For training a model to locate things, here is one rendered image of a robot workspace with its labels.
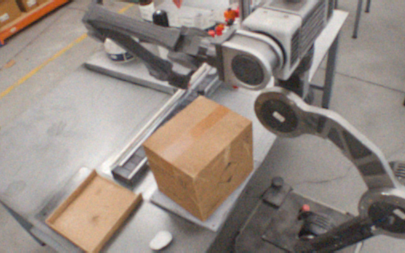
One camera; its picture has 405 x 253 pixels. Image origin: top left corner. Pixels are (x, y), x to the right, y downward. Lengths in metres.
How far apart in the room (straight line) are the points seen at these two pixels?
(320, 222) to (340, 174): 0.79
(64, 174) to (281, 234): 1.12
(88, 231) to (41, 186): 0.36
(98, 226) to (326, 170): 1.64
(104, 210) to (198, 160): 0.50
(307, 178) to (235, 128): 1.35
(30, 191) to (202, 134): 0.85
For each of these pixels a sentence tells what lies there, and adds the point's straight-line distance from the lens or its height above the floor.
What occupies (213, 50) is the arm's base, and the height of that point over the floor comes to 1.48.
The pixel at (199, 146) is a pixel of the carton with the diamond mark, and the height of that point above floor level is 1.12.
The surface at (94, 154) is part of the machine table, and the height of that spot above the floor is 0.83.
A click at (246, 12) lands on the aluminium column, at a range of 1.71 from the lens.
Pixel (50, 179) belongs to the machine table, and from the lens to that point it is 1.68.
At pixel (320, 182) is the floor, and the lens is 2.48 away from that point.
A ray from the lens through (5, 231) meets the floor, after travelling 2.80.
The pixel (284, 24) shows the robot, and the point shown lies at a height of 1.53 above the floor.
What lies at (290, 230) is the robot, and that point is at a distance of 1.96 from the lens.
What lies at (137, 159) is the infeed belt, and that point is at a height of 0.88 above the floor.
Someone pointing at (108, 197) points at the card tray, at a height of 0.83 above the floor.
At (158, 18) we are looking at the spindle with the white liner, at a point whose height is 1.16.
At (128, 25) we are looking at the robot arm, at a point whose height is 1.49.
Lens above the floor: 1.97
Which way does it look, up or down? 44 degrees down
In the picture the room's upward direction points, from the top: 10 degrees counter-clockwise
